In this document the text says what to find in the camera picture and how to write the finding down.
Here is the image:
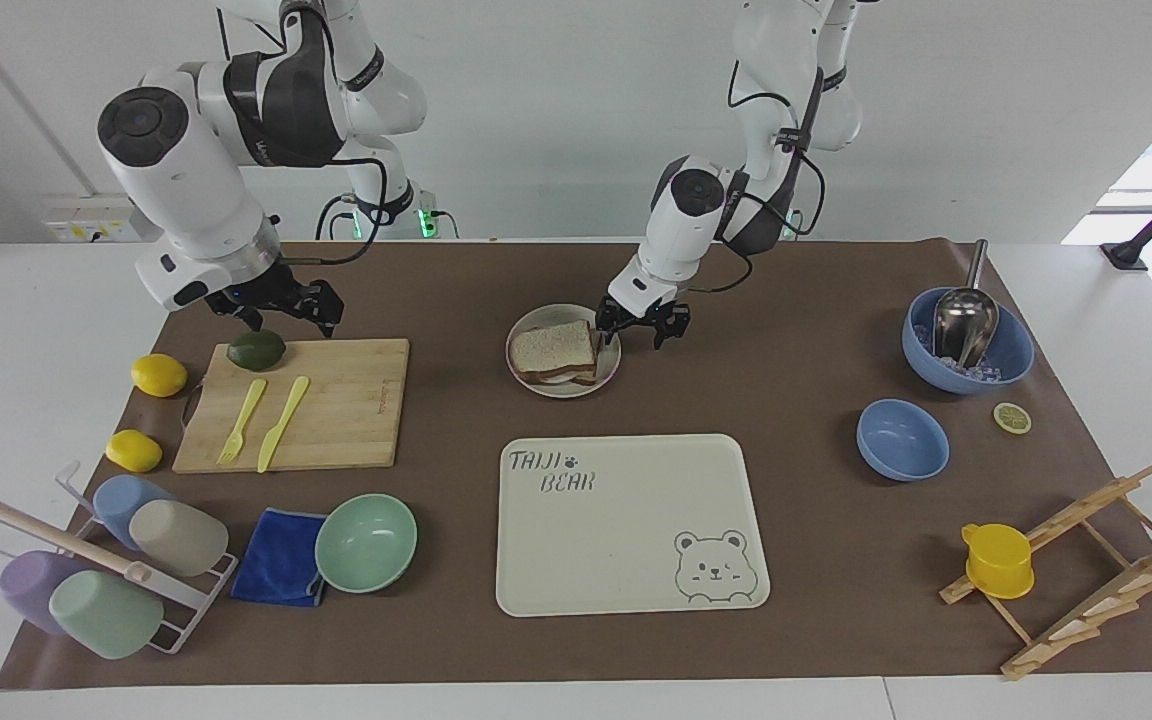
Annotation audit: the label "wooden folding rack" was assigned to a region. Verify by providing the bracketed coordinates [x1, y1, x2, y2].
[939, 458, 1152, 682]

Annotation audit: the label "yellow plastic knife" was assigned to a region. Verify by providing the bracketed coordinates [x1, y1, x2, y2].
[256, 375, 311, 474]

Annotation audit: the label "bread slice with brown filling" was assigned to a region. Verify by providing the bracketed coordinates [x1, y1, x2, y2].
[516, 358, 603, 388]

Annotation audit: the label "black cable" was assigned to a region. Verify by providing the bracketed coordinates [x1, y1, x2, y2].
[276, 155, 393, 269]
[681, 148, 828, 297]

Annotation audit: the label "blue plastic cup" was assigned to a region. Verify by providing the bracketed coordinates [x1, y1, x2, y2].
[93, 474, 178, 552]

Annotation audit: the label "metal scoop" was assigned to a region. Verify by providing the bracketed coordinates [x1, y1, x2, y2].
[932, 238, 1000, 370]

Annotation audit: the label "yellow plastic fork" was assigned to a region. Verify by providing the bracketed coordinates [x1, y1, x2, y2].
[217, 377, 268, 467]

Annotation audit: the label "beige plastic cup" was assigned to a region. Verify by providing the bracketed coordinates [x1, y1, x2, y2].
[128, 499, 230, 578]

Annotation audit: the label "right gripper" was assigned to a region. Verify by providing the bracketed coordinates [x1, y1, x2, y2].
[203, 262, 346, 339]

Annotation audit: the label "yellow cup with handle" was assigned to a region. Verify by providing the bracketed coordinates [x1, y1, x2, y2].
[961, 522, 1035, 601]

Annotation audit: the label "purple plastic cup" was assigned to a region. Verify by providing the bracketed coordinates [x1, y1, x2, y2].
[0, 550, 89, 637]

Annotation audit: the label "light green plastic cup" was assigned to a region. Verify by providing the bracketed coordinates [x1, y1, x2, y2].
[48, 570, 165, 661]

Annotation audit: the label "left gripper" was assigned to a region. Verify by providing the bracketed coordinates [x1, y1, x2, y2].
[593, 295, 694, 354]

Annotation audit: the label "blue cloth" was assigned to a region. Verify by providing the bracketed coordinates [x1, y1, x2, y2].
[229, 507, 329, 608]

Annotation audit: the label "cream tray with bear print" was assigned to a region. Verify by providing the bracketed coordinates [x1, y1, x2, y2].
[494, 433, 772, 618]

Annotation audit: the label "green avocado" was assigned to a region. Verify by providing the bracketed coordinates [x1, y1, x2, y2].
[226, 330, 288, 373]

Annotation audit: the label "light green bowl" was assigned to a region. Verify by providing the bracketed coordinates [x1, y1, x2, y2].
[314, 493, 419, 595]

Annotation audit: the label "small blue bowl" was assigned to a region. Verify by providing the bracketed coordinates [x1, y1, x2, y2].
[856, 398, 951, 483]

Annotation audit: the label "white wire cup rack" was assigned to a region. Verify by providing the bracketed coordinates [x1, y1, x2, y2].
[0, 460, 239, 656]

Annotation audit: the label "large blue bowl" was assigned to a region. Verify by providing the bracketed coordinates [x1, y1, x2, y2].
[901, 286, 1036, 395]

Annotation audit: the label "white bread slice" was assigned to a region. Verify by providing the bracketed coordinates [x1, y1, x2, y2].
[513, 320, 600, 373]

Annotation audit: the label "round beige plate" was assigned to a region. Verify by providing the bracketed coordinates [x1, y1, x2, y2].
[505, 303, 623, 399]

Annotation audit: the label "clear ice cubes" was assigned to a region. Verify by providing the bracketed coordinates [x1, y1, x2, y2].
[914, 322, 1005, 385]

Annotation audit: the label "white wall socket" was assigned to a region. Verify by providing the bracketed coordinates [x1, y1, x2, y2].
[43, 204, 153, 245]

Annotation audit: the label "wooden cutting board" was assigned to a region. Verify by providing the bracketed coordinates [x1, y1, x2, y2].
[172, 338, 411, 475]

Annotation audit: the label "yellow lemon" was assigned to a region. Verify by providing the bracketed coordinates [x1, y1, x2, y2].
[105, 429, 164, 473]
[130, 353, 189, 399]

